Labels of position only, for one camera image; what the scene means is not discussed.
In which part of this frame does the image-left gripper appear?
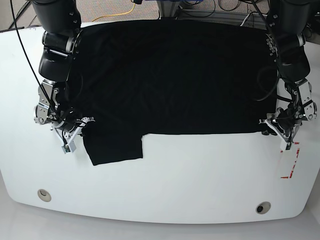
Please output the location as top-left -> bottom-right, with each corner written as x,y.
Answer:
51,117 -> 95,148

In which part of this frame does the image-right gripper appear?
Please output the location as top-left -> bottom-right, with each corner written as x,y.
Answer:
259,106 -> 305,145

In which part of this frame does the black t-shirt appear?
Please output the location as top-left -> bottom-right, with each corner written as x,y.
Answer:
67,20 -> 277,166

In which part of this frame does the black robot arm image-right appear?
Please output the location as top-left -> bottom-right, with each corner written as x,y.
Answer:
251,0 -> 319,151

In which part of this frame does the red tape rectangle marking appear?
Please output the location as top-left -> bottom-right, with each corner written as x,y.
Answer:
277,142 -> 301,179

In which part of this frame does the left table grommet hole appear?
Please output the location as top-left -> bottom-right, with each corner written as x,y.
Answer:
37,189 -> 52,203

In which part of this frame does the table grommet hole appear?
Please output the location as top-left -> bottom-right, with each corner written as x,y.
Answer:
37,189 -> 52,203
255,201 -> 271,215

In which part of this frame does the right table grommet hole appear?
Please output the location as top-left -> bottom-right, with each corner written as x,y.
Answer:
255,201 -> 271,215

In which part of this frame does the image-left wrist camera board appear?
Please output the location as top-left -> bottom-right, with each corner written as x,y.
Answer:
61,142 -> 77,154

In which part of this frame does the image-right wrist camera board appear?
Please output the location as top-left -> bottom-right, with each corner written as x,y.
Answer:
280,141 -> 292,151

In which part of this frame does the black cable image-left floor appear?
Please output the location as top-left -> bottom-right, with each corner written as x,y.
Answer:
7,0 -> 41,30

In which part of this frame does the yellow cable on floor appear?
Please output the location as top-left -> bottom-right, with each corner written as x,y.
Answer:
91,1 -> 136,23

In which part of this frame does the aluminium frame stand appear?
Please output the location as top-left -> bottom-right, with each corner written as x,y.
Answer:
156,0 -> 251,23

